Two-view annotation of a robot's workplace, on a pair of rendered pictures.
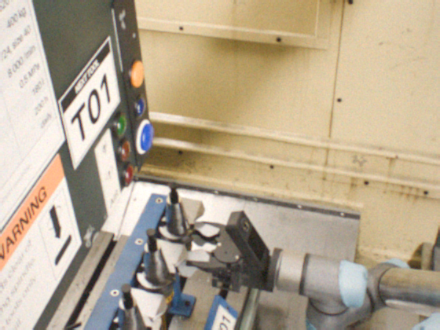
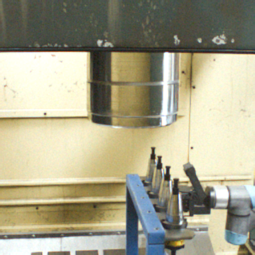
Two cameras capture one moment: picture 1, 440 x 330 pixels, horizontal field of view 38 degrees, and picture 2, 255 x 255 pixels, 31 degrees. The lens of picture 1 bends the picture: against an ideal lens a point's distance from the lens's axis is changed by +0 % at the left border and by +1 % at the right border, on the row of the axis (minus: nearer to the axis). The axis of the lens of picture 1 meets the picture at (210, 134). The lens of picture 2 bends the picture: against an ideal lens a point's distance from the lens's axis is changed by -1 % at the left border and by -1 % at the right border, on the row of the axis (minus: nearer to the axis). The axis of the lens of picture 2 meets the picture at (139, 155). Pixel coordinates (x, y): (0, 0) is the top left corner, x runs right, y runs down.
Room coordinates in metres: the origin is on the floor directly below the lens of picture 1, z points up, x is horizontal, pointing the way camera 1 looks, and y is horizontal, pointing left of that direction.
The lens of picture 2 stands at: (-0.43, 0.69, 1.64)
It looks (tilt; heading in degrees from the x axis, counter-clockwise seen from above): 14 degrees down; 335
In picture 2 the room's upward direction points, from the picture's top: 1 degrees clockwise
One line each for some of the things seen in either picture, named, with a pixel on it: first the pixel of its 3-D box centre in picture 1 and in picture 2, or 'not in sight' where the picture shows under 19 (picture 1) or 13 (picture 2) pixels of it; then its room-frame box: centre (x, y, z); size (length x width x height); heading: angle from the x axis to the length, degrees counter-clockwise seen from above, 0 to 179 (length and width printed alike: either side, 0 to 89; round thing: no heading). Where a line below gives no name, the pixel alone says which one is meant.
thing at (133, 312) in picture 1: (130, 315); (166, 192); (0.58, 0.14, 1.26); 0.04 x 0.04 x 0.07
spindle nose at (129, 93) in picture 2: not in sight; (132, 86); (0.30, 0.36, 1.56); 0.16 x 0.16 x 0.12
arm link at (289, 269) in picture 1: (289, 269); (216, 196); (0.73, -0.13, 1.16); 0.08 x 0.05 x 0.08; 162
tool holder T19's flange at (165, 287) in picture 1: (156, 277); (159, 195); (0.68, 0.10, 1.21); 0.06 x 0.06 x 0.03
